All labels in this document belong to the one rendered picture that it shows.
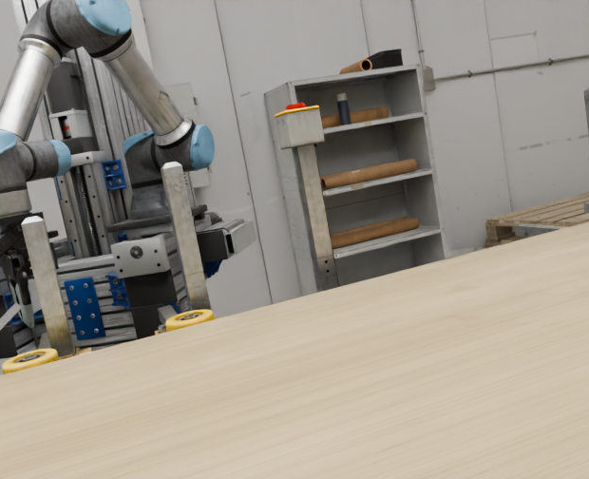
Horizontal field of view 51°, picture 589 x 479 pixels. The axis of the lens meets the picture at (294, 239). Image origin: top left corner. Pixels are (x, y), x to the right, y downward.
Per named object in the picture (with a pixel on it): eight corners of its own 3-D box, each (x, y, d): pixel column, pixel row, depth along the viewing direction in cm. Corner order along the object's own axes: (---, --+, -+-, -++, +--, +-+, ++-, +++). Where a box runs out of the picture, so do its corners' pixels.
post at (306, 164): (327, 363, 128) (288, 148, 122) (348, 357, 130) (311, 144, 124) (335, 369, 124) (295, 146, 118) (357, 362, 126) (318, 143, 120)
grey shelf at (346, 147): (306, 326, 413) (263, 93, 393) (420, 294, 443) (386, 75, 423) (333, 340, 372) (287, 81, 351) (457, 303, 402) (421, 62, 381)
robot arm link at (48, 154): (30, 144, 130) (-13, 147, 120) (70, 135, 125) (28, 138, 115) (40, 181, 131) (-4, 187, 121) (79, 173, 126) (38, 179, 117)
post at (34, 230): (84, 474, 113) (21, 218, 107) (103, 468, 114) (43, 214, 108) (84, 483, 110) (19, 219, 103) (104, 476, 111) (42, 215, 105)
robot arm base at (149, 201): (144, 215, 185) (137, 182, 184) (192, 207, 182) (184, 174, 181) (123, 221, 170) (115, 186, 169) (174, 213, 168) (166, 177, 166)
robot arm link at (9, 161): (26, 128, 115) (-12, 130, 108) (40, 186, 117) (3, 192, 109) (-3, 136, 119) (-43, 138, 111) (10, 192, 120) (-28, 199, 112)
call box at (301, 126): (280, 153, 123) (274, 114, 122) (313, 147, 125) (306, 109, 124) (292, 151, 117) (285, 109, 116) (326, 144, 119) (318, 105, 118)
